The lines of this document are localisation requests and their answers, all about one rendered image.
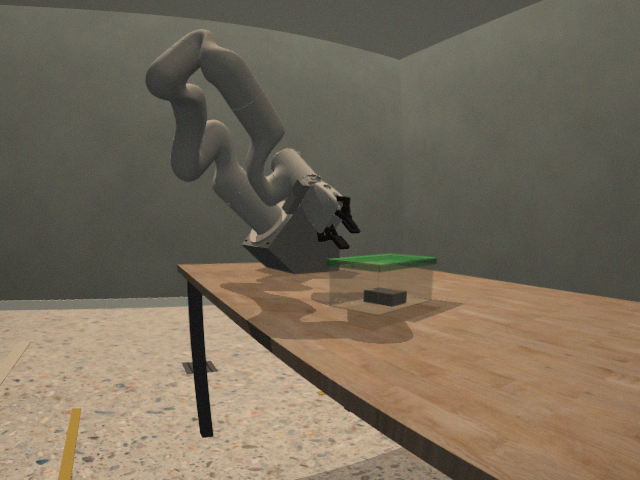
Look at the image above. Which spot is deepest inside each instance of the green rectangular lid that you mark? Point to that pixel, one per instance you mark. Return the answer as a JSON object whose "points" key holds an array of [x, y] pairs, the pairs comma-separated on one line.
{"points": [[381, 262]]}

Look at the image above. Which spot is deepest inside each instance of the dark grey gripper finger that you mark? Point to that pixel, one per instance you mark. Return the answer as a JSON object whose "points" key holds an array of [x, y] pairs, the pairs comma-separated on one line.
{"points": [[338, 240], [344, 214]]}

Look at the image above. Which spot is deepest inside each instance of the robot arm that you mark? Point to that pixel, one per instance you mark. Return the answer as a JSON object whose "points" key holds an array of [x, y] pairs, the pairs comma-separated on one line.
{"points": [[166, 78]]}

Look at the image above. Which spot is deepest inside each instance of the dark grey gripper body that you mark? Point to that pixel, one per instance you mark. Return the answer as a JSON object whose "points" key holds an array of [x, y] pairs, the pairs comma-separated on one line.
{"points": [[320, 205]]}

